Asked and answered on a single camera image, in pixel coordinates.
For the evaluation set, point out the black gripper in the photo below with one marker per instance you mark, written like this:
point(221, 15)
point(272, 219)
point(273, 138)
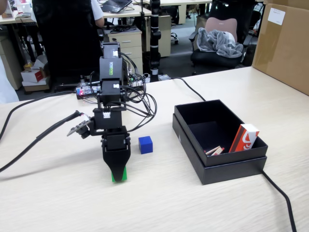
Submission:
point(116, 142)

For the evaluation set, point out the green cube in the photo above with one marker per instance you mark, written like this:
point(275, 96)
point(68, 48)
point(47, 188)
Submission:
point(125, 174)

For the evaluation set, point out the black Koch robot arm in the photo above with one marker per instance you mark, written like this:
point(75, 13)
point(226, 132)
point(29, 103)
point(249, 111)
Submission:
point(111, 67)

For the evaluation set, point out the blue cube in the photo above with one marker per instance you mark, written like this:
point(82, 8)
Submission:
point(145, 145)

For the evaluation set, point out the robot controller circuit board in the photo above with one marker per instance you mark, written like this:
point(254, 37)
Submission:
point(84, 91)

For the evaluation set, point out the wooden match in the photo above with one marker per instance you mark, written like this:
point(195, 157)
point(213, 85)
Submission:
point(218, 150)
point(212, 149)

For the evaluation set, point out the small brown carton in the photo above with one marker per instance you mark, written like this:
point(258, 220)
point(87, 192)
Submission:
point(36, 87)

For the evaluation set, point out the black box lid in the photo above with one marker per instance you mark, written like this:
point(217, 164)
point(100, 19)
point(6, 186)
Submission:
point(231, 174)

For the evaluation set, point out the beige drawer cabinet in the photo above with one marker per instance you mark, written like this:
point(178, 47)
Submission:
point(130, 46)

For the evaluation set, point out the black pole with white bands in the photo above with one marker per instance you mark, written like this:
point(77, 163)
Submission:
point(155, 48)

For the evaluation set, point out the black cardboard box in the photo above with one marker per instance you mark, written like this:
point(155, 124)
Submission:
point(236, 157)

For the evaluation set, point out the white and red box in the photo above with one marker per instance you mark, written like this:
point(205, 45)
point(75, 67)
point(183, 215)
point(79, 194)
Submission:
point(32, 76)

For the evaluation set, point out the orange and white matchbox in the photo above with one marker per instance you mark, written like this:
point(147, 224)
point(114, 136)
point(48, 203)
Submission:
point(245, 137)

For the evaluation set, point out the beige desk cabinet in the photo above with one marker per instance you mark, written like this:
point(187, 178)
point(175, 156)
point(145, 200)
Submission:
point(165, 36)

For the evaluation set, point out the thin black stand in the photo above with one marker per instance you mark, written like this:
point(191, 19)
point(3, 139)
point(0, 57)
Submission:
point(142, 24)

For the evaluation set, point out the black office chair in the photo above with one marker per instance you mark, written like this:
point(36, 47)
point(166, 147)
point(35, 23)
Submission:
point(214, 60)

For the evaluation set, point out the beige side cabinet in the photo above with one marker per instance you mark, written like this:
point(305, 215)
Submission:
point(9, 62)

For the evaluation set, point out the person in white shirt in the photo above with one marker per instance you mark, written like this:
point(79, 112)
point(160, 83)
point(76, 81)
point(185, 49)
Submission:
point(97, 13)

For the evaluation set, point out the grey blanket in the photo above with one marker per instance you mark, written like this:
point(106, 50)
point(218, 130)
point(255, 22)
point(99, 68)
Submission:
point(217, 43)

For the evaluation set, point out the black laptop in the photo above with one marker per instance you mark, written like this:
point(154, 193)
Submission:
point(116, 4)

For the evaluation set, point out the pink chair cushion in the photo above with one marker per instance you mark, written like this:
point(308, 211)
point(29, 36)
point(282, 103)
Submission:
point(220, 24)

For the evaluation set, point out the stack of books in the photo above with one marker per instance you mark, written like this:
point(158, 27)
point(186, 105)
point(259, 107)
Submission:
point(23, 17)

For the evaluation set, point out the large brown cardboard box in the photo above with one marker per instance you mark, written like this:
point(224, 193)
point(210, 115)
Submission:
point(285, 48)

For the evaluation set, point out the white shipping label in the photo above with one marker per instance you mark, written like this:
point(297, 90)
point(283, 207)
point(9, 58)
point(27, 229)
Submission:
point(276, 15)

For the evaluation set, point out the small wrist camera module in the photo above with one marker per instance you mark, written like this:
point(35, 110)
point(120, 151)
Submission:
point(83, 129)

